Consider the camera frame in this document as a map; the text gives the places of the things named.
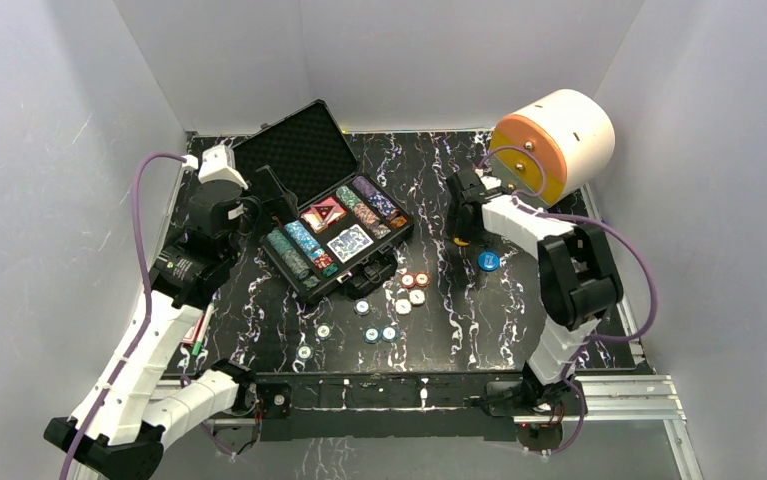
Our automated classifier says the white one chip left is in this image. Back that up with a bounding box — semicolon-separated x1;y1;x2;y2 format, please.
395;298;412;315

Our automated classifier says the teal fifty chip right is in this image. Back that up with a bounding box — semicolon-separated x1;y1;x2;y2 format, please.
380;325;399;343

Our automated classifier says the pale green chip stack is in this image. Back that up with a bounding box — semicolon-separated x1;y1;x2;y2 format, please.
266;229;320;289

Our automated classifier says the blue playing card deck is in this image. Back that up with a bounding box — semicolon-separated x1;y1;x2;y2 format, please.
327;224;374;263

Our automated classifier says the red five chip left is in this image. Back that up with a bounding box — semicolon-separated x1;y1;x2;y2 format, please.
400;273;415;289

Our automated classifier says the white one chip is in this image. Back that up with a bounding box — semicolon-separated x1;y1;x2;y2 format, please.
408;289;426;306
395;298;412;315

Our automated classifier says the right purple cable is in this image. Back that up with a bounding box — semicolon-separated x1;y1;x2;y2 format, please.
478;145;659;455

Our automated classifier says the black poker set case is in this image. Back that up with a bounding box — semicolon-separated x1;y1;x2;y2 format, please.
232;100;415;303

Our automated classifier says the red five chip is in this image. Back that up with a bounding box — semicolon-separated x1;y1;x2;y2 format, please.
400;273;415;289
414;272;431;288

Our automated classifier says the red five chip right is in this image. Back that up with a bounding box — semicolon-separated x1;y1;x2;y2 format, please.
414;272;431;288

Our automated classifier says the blue small blind button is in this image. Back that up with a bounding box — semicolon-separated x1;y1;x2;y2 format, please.
478;251;500;272

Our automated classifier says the white one chip right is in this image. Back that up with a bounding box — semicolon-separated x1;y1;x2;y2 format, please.
408;289;426;306

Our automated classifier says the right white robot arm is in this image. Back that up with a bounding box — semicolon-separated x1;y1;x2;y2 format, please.
446;168;624;416

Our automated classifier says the blue fifty chip lowest left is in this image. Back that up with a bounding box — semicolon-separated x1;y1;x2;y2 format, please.
296;344;314;362

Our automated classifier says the teal fifty chip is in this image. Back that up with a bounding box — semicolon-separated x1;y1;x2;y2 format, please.
380;325;399;343
363;327;381;344

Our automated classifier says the triangular all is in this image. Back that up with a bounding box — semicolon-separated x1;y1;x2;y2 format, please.
311;201;346;225

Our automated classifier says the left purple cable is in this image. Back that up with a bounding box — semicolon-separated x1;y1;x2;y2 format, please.
58;151;189;480

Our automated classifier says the purple and blue chip stack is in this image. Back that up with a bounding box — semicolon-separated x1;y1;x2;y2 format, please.
352;176;407;228

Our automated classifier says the white cylindrical drawer unit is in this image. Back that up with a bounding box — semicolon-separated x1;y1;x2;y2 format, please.
489;89;615;207

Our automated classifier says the red white small box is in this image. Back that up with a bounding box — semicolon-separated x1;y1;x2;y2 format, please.
181;322;202;345

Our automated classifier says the light blue chip stack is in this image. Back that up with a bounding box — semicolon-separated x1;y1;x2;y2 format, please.
284;220;338;277

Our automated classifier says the red playing card deck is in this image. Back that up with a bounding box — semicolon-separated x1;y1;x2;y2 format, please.
301;196;347;233

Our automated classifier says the blue fifty chip far left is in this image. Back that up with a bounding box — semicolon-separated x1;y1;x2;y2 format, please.
315;323;332;340

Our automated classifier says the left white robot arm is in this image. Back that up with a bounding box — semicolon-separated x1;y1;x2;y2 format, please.
44;165;268;479

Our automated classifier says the orange blue chip stack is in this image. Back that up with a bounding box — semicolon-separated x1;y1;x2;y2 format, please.
351;201;391;240

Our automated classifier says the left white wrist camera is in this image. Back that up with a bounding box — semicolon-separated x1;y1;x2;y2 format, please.
183;144;250;191

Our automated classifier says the teal fifty chip left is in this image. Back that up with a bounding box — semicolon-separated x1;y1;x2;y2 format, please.
363;327;381;344

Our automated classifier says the purple cable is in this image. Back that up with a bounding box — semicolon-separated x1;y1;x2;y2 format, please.
58;151;189;480
478;145;659;455

